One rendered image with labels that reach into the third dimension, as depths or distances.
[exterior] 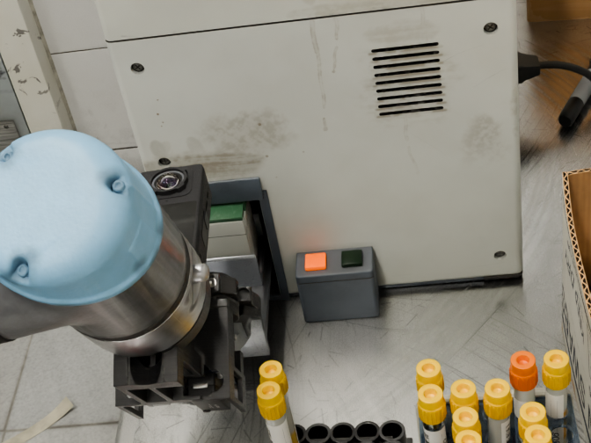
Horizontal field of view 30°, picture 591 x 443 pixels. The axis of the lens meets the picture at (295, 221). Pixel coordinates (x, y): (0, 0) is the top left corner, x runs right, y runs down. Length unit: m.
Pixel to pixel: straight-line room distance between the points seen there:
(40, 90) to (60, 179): 1.88
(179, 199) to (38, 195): 0.23
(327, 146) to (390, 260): 0.12
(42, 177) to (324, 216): 0.38
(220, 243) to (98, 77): 1.58
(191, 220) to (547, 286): 0.32
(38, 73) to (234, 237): 1.54
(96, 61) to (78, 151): 1.89
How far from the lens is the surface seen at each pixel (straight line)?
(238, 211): 0.82
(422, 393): 0.66
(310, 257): 0.85
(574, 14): 1.19
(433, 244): 0.86
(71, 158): 0.49
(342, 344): 0.85
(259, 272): 0.85
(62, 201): 0.48
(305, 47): 0.75
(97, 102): 2.43
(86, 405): 2.08
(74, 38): 2.35
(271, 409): 0.69
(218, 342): 0.67
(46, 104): 2.38
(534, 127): 1.04
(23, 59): 2.33
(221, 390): 0.66
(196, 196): 0.70
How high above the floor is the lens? 1.50
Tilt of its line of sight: 40 degrees down
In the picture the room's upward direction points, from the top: 11 degrees counter-clockwise
